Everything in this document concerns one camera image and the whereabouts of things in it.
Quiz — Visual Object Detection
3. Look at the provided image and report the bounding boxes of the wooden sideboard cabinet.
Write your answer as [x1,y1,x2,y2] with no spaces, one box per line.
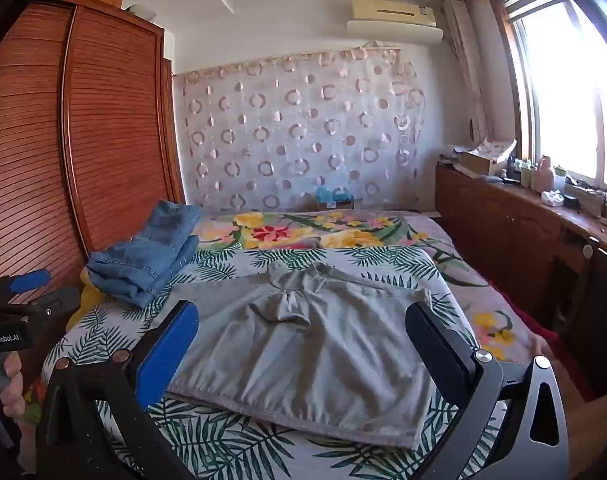
[435,162,607,401]

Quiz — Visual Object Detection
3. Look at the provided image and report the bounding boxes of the grey pants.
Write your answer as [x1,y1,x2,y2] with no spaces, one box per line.
[170,261,437,451]

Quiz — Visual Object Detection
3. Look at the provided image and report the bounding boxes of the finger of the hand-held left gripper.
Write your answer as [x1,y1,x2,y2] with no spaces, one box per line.
[14,286,80,322]
[0,268,52,306]

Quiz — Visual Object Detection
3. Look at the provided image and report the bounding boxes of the red cloth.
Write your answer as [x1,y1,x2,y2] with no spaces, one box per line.
[493,280,597,401]

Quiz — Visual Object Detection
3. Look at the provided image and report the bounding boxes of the yellow cloth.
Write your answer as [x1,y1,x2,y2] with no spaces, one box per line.
[64,270,107,331]

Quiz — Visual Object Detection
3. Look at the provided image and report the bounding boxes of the cardboard box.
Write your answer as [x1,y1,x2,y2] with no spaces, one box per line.
[458,139,518,177]

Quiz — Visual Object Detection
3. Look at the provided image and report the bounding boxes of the wooden slatted wardrobe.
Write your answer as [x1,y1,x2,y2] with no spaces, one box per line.
[0,0,187,391]

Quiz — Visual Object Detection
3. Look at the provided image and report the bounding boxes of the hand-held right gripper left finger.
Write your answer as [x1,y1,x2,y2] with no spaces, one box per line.
[36,300,200,480]

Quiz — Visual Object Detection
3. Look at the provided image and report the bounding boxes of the leaf and flower print blanket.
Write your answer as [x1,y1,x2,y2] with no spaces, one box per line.
[41,210,549,480]

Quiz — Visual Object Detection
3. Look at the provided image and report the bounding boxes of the white window curtain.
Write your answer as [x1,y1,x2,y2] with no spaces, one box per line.
[442,0,494,143]

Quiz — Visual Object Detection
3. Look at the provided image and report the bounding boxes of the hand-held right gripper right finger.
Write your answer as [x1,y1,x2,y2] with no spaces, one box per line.
[405,302,569,480]

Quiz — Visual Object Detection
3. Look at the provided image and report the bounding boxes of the wall air conditioner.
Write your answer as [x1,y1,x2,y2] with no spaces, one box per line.
[351,0,437,29]

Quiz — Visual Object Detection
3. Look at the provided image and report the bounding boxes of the white air conditioner deflector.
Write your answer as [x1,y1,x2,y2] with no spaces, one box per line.
[346,20,443,44]

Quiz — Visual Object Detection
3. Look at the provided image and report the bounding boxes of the blue plastic bag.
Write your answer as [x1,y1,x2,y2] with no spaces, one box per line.
[316,186,354,207]

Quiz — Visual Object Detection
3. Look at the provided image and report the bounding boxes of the window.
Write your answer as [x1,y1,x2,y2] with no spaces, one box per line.
[488,0,607,201]

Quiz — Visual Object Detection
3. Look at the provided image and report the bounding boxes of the person's left hand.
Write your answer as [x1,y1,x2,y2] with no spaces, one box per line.
[0,351,27,418]

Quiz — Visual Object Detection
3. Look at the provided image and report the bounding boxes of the sheer curtain with circles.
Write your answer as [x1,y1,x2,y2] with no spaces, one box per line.
[172,47,428,213]

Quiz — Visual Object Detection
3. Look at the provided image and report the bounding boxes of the folded blue jeans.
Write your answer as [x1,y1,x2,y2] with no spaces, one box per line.
[86,200,203,309]

